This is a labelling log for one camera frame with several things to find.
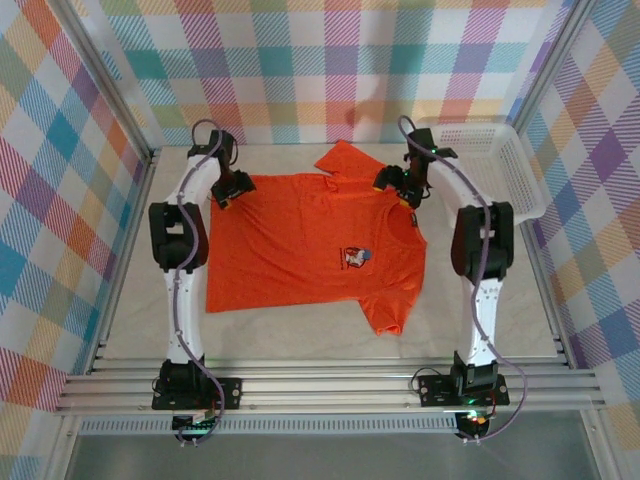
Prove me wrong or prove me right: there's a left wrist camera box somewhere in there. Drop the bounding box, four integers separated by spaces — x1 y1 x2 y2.
208 128 237 166

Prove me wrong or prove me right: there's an orange t-shirt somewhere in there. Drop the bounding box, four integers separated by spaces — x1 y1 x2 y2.
204 139 430 337

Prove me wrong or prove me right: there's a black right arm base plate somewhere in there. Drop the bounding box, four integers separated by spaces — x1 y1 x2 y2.
417 373 511 409

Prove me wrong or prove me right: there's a grey metal sheet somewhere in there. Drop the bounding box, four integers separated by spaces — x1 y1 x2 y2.
64 432 601 480

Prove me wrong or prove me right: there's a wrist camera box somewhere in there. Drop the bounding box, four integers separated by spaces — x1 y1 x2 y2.
208 128 237 166
405 127 435 162

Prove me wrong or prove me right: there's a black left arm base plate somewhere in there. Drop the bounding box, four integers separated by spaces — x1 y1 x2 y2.
151 377 243 412

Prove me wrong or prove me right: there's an aluminium frame post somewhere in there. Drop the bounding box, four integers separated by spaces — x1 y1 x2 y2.
47 0 162 157
507 0 601 136

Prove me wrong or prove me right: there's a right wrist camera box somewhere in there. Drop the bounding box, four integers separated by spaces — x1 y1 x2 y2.
405 127 435 162

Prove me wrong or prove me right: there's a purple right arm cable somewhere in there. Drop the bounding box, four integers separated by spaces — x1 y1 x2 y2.
397 114 530 445

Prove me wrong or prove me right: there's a slotted grey cable duct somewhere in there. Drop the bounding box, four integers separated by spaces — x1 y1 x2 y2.
79 417 459 435

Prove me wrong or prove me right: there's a white plastic basket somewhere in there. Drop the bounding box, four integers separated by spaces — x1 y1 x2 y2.
414 115 547 221

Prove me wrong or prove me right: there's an aluminium side rail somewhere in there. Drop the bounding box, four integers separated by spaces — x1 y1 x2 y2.
519 219 571 369
85 149 162 376

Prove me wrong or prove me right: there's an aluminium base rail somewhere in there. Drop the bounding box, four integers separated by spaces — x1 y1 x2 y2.
53 355 606 416

